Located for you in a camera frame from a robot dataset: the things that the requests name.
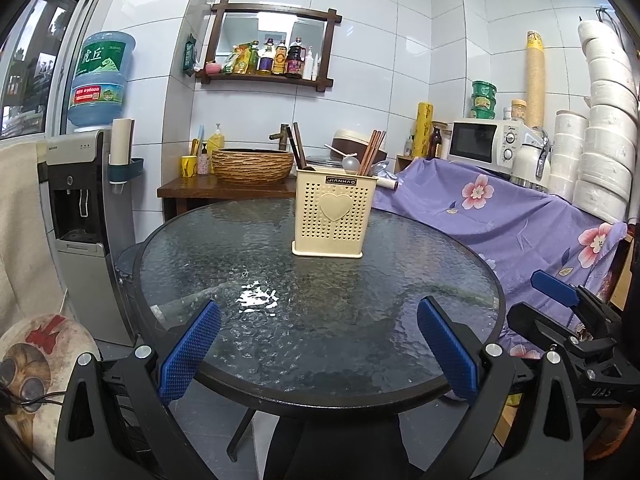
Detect brown white rice cooker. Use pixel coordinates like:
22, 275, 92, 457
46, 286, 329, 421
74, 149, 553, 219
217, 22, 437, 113
332, 129, 388, 163

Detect green hanging packet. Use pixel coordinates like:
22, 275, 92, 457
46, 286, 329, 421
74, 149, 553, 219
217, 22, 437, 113
182, 35, 198, 77

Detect woven brown basin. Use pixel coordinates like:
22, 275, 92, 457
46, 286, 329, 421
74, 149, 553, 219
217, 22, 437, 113
211, 148, 295, 184

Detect cream plastic utensil holder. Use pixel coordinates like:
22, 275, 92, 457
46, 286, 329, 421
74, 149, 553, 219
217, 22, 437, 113
291, 167, 378, 260

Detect blue water bottle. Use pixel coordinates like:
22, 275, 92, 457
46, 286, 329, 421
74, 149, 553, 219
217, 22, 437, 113
67, 31, 137, 133

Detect brass faucet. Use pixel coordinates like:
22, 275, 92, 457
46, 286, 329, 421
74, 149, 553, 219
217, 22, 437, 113
269, 124, 291, 152

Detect stack of green bowls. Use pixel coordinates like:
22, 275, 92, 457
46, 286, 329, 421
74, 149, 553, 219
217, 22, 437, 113
470, 80, 498, 121

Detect dark soy sauce bottle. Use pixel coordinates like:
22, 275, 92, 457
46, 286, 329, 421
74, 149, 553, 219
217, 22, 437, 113
286, 36, 306, 79

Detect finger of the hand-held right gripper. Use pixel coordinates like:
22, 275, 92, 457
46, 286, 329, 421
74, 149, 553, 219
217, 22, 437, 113
506, 301, 581, 356
531, 270, 583, 308

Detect white paper cup tube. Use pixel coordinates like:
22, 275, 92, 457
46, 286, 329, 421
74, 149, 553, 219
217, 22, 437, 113
109, 119, 135, 167

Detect black cable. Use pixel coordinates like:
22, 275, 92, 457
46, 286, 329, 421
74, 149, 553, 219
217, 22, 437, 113
0, 390, 68, 411

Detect white microwave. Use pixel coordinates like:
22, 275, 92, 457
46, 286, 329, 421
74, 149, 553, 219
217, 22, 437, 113
446, 118, 528, 172

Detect yellow green oil bottle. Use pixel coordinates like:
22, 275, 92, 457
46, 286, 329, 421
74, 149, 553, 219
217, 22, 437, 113
222, 42, 258, 75

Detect wooden counter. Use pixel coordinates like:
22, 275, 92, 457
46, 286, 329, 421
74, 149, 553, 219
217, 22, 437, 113
157, 176, 298, 221

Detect beige cloth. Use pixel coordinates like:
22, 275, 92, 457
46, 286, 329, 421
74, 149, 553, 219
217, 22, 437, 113
0, 141, 68, 333

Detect white thermos kettle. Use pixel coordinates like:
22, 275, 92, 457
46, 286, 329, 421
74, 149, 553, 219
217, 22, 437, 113
511, 127, 553, 191

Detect window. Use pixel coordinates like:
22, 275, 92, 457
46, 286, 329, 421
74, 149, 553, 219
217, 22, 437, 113
0, 0, 101, 141

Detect yellow roll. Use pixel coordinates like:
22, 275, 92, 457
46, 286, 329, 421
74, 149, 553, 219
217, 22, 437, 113
415, 102, 433, 158

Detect tall stack white paper bowls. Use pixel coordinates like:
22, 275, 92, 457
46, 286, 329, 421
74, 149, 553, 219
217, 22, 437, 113
575, 19, 640, 223

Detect grey water dispenser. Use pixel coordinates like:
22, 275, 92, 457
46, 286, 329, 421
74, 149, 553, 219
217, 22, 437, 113
46, 129, 136, 346

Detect tall brown paper cup stack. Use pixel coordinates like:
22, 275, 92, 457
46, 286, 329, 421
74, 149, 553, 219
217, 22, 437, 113
525, 31, 546, 128

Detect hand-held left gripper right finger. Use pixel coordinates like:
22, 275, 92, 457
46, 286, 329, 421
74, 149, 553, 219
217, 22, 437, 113
416, 296, 608, 480

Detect black chopstick wide gold end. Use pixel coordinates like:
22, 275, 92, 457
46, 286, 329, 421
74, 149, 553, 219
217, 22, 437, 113
294, 122, 308, 171

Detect wooden framed wall shelf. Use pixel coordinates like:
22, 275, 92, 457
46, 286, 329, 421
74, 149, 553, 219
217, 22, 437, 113
195, 1, 342, 92

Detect purple floral cloth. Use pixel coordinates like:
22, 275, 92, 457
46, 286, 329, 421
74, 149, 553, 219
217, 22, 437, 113
372, 157, 628, 361

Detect short stack white paper bowls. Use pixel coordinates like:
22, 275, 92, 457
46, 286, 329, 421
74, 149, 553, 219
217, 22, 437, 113
547, 110, 588, 201

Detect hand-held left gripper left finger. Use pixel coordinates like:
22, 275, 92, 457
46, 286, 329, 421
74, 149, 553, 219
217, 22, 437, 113
54, 300, 222, 480

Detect teal cup holder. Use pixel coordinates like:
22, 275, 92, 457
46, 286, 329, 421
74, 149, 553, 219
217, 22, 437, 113
107, 157, 145, 196

